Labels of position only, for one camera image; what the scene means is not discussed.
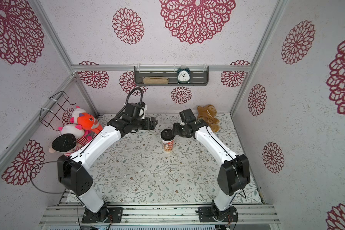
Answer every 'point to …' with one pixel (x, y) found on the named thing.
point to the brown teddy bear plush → (208, 113)
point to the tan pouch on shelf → (155, 80)
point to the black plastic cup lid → (166, 134)
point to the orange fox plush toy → (88, 122)
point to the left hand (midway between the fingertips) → (151, 122)
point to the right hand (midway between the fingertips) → (175, 129)
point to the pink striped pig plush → (82, 137)
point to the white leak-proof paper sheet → (166, 141)
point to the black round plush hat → (63, 142)
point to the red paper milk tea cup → (168, 145)
